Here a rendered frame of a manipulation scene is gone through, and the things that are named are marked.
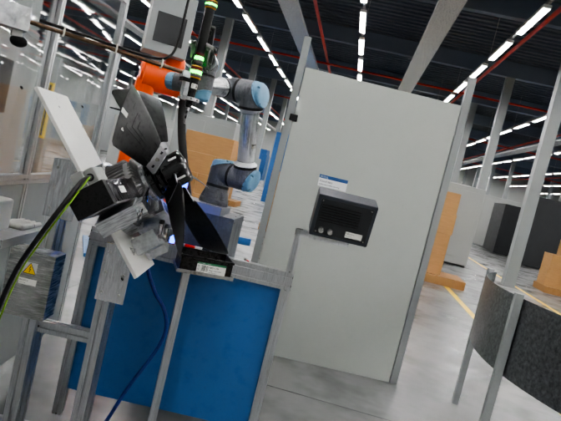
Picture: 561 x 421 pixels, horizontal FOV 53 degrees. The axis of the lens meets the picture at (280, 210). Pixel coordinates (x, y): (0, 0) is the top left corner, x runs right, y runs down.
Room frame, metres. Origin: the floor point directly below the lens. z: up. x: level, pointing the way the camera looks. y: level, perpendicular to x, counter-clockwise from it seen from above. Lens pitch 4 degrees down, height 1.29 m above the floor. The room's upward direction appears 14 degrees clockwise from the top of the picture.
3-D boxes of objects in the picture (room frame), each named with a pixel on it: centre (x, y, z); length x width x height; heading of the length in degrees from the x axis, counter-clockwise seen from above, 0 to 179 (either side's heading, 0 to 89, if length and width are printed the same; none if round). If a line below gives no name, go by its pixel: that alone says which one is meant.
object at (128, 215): (1.72, 0.48, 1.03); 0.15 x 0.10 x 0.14; 91
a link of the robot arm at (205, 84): (2.34, 0.44, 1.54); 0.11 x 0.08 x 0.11; 65
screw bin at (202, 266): (2.26, 0.26, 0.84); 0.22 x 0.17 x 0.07; 107
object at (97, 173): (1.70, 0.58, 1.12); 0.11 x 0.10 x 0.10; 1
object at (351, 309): (3.89, -0.49, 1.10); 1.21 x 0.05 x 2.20; 91
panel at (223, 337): (2.43, 0.33, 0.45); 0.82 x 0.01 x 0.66; 91
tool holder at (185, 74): (2.06, 0.43, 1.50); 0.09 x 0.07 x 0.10; 126
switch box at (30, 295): (1.83, 0.75, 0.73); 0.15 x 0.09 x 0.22; 91
